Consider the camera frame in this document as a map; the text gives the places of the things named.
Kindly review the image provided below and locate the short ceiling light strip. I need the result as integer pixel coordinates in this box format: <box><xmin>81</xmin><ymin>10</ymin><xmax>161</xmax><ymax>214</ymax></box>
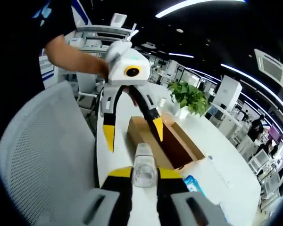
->
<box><xmin>168</xmin><ymin>53</ymin><xmax>194</xmax><ymax>59</ymax></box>

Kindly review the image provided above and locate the person's black shirt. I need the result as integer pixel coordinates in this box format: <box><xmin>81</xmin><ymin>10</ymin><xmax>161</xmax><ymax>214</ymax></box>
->
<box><xmin>0</xmin><ymin>0</ymin><xmax>77</xmax><ymax>132</ymax></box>

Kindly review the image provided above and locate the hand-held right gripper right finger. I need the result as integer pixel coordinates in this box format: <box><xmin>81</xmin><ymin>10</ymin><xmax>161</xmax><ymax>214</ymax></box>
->
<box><xmin>155</xmin><ymin>167</ymin><xmax>228</xmax><ymax>226</ymax></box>

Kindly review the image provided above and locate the brown cardboard shoe box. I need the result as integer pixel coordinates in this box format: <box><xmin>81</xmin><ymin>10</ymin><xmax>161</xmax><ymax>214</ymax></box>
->
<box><xmin>128</xmin><ymin>113</ymin><xmax>206</xmax><ymax>171</ymax></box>

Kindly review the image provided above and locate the long curved ceiling light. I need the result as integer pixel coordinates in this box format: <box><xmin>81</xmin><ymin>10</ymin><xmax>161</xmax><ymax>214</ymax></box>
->
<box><xmin>220</xmin><ymin>63</ymin><xmax>283</xmax><ymax>113</ymax></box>

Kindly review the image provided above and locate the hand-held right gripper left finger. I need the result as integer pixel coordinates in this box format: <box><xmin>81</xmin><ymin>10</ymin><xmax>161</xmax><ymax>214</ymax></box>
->
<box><xmin>81</xmin><ymin>165</ymin><xmax>134</xmax><ymax>226</ymax></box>

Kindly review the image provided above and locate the blue soft wipes packet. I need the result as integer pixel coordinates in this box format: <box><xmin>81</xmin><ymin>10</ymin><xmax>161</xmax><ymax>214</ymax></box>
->
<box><xmin>183</xmin><ymin>174</ymin><xmax>206</xmax><ymax>197</ymax></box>

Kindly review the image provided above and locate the purple wall screen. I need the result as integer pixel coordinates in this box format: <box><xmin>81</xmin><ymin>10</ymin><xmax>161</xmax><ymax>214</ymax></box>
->
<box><xmin>268</xmin><ymin>126</ymin><xmax>280</xmax><ymax>142</ymax></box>

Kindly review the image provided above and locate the ceiling air conditioner unit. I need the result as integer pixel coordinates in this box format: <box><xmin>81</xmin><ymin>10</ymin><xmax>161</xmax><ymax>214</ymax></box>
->
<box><xmin>254</xmin><ymin>48</ymin><xmax>283</xmax><ymax>89</ymax></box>

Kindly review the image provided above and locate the potted green plant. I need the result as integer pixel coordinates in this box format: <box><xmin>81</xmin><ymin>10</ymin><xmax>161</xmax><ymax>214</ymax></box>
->
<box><xmin>167</xmin><ymin>81</ymin><xmax>209</xmax><ymax>119</ymax></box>

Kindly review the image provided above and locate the white square pillar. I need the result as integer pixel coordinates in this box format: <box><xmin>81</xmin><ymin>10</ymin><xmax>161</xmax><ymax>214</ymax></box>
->
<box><xmin>212</xmin><ymin>74</ymin><xmax>242</xmax><ymax>113</ymax></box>

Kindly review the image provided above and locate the white mesh office chair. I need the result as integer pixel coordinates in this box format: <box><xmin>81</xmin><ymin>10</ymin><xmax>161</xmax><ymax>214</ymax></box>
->
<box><xmin>0</xmin><ymin>81</ymin><xmax>98</xmax><ymax>226</ymax></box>

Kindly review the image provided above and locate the straight ceiling light strip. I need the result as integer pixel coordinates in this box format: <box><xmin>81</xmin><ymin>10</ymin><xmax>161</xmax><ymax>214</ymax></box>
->
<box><xmin>155</xmin><ymin>0</ymin><xmax>247</xmax><ymax>18</ymax></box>

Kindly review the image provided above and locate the white storage shelf rack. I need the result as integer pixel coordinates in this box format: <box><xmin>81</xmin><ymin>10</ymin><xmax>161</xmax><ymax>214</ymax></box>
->
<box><xmin>68</xmin><ymin>13</ymin><xmax>140</xmax><ymax>62</ymax></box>

